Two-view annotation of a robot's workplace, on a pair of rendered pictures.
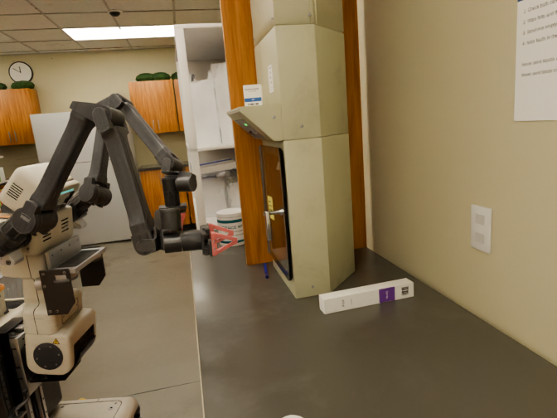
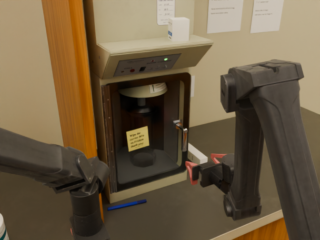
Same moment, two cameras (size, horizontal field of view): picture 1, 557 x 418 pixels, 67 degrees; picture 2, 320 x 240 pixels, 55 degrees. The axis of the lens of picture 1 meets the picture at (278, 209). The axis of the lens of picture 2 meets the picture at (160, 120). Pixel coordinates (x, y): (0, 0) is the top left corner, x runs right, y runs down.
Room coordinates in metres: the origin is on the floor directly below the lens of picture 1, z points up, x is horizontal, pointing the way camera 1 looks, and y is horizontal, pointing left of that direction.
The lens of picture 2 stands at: (1.54, 0.92, 1.68)
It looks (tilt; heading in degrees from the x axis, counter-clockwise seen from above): 25 degrees down; 255
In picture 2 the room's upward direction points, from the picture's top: straight up
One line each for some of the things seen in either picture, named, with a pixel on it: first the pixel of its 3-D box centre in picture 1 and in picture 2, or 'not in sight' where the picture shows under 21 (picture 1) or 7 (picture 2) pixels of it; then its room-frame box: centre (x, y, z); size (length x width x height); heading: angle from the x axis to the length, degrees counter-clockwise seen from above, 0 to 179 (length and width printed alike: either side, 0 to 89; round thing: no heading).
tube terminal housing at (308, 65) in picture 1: (311, 162); (134, 85); (1.36, -0.12, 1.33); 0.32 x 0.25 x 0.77; 12
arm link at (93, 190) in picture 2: (171, 184); (85, 195); (1.56, 0.39, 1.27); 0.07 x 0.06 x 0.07; 70
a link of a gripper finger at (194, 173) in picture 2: (218, 235); (197, 168); (1.23, 0.19, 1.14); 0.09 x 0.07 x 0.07; 102
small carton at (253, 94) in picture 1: (253, 95); (178, 29); (1.25, 0.04, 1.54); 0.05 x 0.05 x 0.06; 87
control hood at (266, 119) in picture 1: (252, 124); (156, 59); (1.32, 0.06, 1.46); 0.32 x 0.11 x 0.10; 12
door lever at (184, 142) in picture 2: (273, 224); (182, 137); (1.22, 0.02, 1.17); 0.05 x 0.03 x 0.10; 102
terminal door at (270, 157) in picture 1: (274, 208); (150, 133); (1.33, 0.01, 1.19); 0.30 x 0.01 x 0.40; 12
